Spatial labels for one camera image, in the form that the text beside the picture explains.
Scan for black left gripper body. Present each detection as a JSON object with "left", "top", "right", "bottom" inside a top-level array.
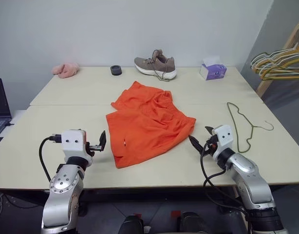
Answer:
[{"left": 85, "top": 142, "right": 103, "bottom": 158}]

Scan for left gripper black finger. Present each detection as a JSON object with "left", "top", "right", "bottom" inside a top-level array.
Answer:
[{"left": 99, "top": 130, "right": 107, "bottom": 153}]

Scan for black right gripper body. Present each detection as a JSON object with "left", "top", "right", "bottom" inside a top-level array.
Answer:
[{"left": 201, "top": 134, "right": 219, "bottom": 158}]

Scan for olive green wire hanger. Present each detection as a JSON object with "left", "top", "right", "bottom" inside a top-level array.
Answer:
[{"left": 226, "top": 101, "right": 274, "bottom": 154}]

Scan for orange shorts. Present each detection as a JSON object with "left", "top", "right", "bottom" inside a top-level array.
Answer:
[{"left": 105, "top": 81, "right": 197, "bottom": 169}]

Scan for purple and white tissue box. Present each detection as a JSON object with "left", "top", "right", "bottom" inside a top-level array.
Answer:
[{"left": 199, "top": 56, "right": 227, "bottom": 81}]

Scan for wooden clothes rack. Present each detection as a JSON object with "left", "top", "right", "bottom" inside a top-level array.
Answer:
[{"left": 256, "top": 20, "right": 299, "bottom": 98}]

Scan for dark rounded shape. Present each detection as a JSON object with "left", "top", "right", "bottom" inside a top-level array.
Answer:
[
  {"left": 119, "top": 214, "right": 145, "bottom": 234},
  {"left": 179, "top": 211, "right": 209, "bottom": 234}
]

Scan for pink fluffy cloth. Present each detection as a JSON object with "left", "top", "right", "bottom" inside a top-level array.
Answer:
[{"left": 51, "top": 62, "right": 80, "bottom": 79}]

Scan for taupe sneaker with white sole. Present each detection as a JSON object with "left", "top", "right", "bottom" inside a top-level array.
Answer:
[{"left": 134, "top": 49, "right": 177, "bottom": 82}]

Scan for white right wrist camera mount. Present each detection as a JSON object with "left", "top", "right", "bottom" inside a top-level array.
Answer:
[{"left": 211, "top": 124, "right": 232, "bottom": 161}]

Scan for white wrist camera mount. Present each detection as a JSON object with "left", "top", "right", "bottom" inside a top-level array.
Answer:
[
  {"left": 61, "top": 129, "right": 93, "bottom": 163},
  {"left": 211, "top": 124, "right": 232, "bottom": 161}
]

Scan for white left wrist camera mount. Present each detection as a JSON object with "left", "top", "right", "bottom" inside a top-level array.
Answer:
[{"left": 61, "top": 129, "right": 93, "bottom": 163}]

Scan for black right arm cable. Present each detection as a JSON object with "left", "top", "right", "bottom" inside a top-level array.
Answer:
[{"left": 200, "top": 142, "right": 249, "bottom": 220}]

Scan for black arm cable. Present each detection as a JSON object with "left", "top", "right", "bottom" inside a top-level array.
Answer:
[
  {"left": 38, "top": 135, "right": 63, "bottom": 183},
  {"left": 200, "top": 142, "right": 249, "bottom": 220}
]

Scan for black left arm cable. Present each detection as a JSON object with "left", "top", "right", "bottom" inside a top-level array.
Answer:
[{"left": 38, "top": 135, "right": 63, "bottom": 183}]

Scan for black floor cable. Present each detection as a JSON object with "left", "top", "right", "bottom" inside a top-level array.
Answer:
[{"left": 3, "top": 193, "right": 46, "bottom": 210}]

